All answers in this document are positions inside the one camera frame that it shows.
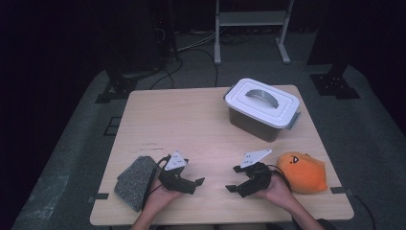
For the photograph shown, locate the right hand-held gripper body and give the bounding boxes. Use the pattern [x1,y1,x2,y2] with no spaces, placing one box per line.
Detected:
[234,149,276,198]

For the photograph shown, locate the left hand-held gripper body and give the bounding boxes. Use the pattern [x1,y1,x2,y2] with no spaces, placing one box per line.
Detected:
[157,150,196,195]

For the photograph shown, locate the grey fluffy cloth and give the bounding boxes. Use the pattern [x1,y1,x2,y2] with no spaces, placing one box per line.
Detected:
[113,155,159,213]

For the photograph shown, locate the brown transparent storage box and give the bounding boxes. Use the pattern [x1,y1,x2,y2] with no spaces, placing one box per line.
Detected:
[224,92,302,143]

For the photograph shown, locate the orange plush toy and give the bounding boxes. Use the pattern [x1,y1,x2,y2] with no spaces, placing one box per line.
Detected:
[276,151,328,195]

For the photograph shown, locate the white box lid grey handle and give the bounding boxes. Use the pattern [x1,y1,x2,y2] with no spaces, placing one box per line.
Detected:
[223,78,302,130]

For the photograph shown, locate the person's left hand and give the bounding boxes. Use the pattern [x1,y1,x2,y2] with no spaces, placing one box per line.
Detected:
[145,177,185,214]

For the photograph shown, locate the person's right hand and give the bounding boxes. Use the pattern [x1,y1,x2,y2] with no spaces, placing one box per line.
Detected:
[255,172,301,211]

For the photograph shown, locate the black tape strip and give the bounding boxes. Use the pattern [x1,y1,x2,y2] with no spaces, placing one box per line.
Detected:
[329,186,354,196]
[87,192,110,204]

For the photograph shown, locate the black floor tape outline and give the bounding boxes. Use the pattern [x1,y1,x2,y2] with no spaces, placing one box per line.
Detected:
[102,116,123,137]

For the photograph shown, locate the black stand base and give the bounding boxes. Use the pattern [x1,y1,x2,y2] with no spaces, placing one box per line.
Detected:
[307,60,362,100]
[95,68,167,104]

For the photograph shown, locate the left hand-held gripper cable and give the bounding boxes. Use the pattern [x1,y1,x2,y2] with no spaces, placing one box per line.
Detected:
[141,154,171,210]

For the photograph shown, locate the hand-held gripper cable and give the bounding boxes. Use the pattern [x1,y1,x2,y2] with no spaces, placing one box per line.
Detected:
[141,154,171,210]
[266,164,293,193]

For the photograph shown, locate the right hand-held gripper cable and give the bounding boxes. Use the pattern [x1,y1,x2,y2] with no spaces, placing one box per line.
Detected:
[266,164,293,193]

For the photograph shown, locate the black floor cable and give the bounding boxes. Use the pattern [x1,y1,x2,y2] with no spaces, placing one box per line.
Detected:
[350,191,377,230]
[176,47,219,88]
[149,57,185,90]

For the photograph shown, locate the black cable bundle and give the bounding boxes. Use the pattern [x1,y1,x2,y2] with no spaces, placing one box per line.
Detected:
[219,32,253,46]

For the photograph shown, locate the white floor cables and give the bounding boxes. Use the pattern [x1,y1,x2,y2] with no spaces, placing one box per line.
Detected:
[176,30,221,54]

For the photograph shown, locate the white metal stand frame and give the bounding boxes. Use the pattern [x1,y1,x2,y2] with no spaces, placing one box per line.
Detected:
[214,0,295,66]

